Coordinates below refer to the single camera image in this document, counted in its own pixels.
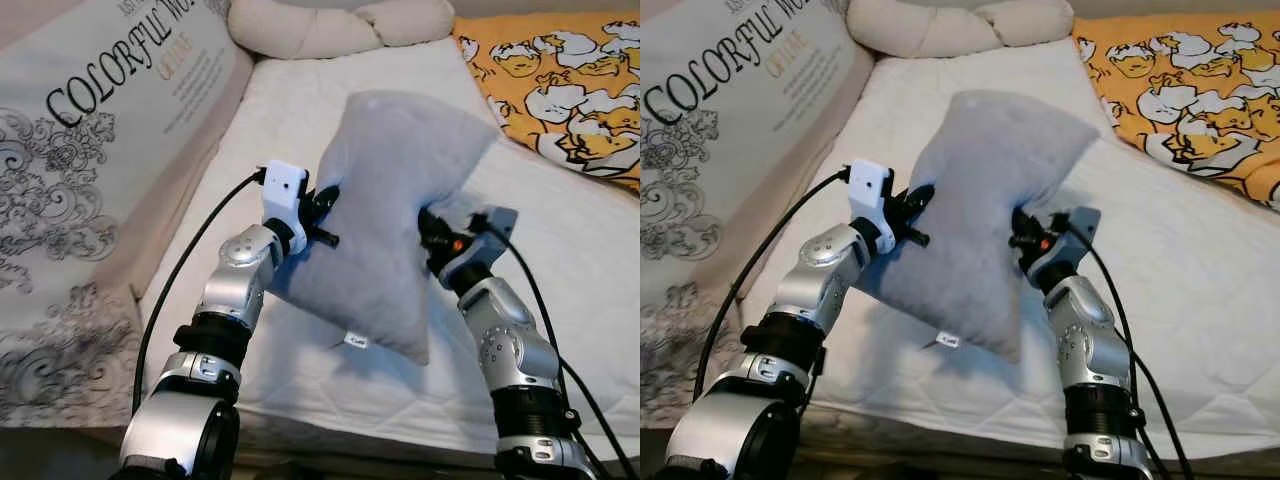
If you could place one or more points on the grey pillow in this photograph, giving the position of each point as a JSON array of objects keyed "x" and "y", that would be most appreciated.
[
  {"x": 990, "y": 200},
  {"x": 390, "y": 200}
]

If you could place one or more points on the yellow cartoon egg blanket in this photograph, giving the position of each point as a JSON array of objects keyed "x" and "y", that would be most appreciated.
[
  {"x": 1190, "y": 80},
  {"x": 560, "y": 80}
]

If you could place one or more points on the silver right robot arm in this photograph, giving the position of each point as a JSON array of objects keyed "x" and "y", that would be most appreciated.
[
  {"x": 1085, "y": 345},
  {"x": 510, "y": 345}
]

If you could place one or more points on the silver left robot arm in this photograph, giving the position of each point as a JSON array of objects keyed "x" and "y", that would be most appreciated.
[
  {"x": 820, "y": 290},
  {"x": 235, "y": 290}
]

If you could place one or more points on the white quilted mattress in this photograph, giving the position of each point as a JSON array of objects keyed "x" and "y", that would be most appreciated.
[
  {"x": 1190, "y": 280},
  {"x": 560, "y": 260}
]

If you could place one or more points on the beige bolster pillow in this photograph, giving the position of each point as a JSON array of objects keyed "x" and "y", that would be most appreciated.
[
  {"x": 330, "y": 25},
  {"x": 950, "y": 25}
]

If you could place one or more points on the printed padded headboard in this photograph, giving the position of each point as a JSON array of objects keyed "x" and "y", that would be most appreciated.
[
  {"x": 720, "y": 150},
  {"x": 100, "y": 150}
]

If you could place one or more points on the grey bed base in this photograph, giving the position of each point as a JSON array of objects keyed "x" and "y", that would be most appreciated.
[
  {"x": 950, "y": 448},
  {"x": 350, "y": 448}
]

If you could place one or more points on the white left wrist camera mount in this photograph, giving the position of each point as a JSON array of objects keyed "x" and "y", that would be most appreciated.
[
  {"x": 283, "y": 190},
  {"x": 868, "y": 190}
]

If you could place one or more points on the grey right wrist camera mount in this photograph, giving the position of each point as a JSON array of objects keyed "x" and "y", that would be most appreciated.
[
  {"x": 495, "y": 228},
  {"x": 1080, "y": 225}
]

